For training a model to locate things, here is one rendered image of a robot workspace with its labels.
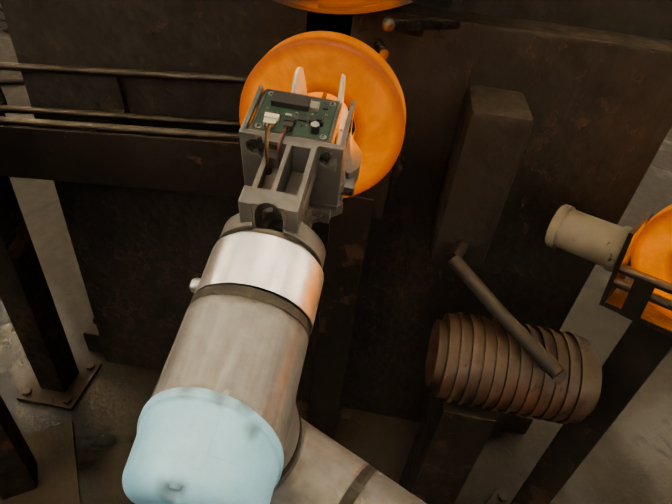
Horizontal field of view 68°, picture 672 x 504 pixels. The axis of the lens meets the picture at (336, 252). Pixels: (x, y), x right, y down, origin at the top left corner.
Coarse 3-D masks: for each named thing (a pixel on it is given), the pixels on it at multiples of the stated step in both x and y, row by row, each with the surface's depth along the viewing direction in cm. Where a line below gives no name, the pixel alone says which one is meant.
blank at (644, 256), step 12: (660, 216) 56; (648, 228) 58; (660, 228) 57; (636, 240) 59; (648, 240) 58; (660, 240) 57; (636, 252) 60; (648, 252) 59; (660, 252) 58; (636, 264) 60; (648, 264) 59; (660, 264) 58; (660, 276) 59
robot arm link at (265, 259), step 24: (240, 240) 30; (264, 240) 30; (288, 240) 30; (216, 264) 29; (240, 264) 29; (264, 264) 29; (288, 264) 29; (312, 264) 31; (192, 288) 31; (264, 288) 28; (288, 288) 29; (312, 288) 30; (312, 312) 30
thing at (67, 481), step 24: (0, 408) 85; (0, 432) 85; (48, 432) 106; (72, 432) 107; (0, 456) 88; (24, 456) 93; (48, 456) 102; (72, 456) 103; (0, 480) 92; (24, 480) 94; (48, 480) 99; (72, 480) 99
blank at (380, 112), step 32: (320, 32) 44; (256, 64) 44; (288, 64) 44; (320, 64) 43; (352, 64) 43; (384, 64) 44; (352, 96) 44; (384, 96) 44; (384, 128) 46; (384, 160) 48
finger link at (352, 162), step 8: (352, 144) 43; (352, 152) 42; (360, 152) 42; (344, 160) 41; (352, 160) 41; (360, 160) 41; (344, 168) 40; (352, 168) 40; (352, 176) 41; (352, 184) 40; (344, 192) 41; (352, 192) 40
